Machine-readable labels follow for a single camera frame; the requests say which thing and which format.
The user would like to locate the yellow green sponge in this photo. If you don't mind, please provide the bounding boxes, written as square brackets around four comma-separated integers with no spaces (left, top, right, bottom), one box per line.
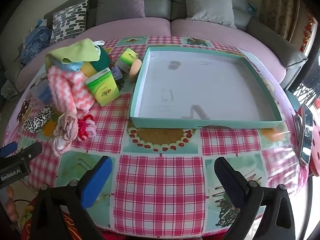
[81,46,111,77]

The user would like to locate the leopard print scrunchie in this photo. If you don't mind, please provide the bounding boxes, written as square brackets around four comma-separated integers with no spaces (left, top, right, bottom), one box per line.
[24,106,53,133]

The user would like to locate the pink satin scrunchie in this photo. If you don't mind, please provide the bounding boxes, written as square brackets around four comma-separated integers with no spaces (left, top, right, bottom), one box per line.
[52,112,79,157]

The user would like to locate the light grey cushion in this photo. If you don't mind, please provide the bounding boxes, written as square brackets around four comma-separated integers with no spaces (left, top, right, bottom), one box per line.
[185,0,236,29]

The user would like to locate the teal bag on floor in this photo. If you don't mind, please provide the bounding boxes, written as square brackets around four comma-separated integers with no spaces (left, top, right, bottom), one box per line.
[285,90,300,112]

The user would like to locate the red pink yarn scrunchie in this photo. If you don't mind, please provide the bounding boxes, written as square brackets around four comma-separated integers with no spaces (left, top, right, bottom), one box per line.
[77,114,97,141]

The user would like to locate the round orange tin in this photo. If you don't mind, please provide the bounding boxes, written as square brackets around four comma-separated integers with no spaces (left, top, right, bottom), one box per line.
[129,59,142,82]

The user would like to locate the black white patterned cushion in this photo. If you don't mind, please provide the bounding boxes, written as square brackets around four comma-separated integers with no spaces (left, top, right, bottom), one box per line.
[50,0,88,45]

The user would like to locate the checkered picture tablecloth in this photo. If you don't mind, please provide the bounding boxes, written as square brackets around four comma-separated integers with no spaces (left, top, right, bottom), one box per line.
[3,36,309,238]

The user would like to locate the smartphone on stand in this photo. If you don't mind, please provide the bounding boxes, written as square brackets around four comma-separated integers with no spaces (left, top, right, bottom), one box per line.
[293,104,313,166]

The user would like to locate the light green cloth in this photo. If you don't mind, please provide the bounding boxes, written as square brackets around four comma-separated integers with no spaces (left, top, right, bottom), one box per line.
[48,38,100,64]

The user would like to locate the patterned curtain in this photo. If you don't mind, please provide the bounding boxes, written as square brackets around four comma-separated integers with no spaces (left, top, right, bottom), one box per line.
[259,0,314,45]

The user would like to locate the teal shallow tray box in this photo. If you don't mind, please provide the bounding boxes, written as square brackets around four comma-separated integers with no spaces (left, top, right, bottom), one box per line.
[130,47,283,129]

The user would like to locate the red plastic stool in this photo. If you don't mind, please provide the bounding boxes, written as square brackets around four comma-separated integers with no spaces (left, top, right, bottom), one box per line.
[308,113,319,177]

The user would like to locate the light blue face mask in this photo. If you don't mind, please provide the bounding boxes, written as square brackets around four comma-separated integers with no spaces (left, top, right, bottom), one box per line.
[53,39,106,72]

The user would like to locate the purple cushion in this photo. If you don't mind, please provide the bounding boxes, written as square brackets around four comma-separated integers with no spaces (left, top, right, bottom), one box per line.
[95,0,145,25]

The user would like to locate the purple cartoon packet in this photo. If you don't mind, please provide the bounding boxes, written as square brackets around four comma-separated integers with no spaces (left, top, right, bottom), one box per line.
[110,65,123,81]

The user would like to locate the pink white fluffy towel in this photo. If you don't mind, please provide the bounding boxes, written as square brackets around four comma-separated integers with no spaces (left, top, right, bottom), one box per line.
[47,65,95,118]

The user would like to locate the blue clothes pile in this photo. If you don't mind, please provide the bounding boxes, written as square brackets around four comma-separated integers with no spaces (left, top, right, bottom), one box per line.
[18,19,52,68]

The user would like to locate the grey sofa with pink seat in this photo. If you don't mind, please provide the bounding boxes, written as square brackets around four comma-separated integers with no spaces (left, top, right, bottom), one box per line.
[15,0,309,91]

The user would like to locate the green tissue pack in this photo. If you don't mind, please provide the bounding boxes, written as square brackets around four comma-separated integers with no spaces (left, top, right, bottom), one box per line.
[115,48,140,74]
[85,68,120,107]

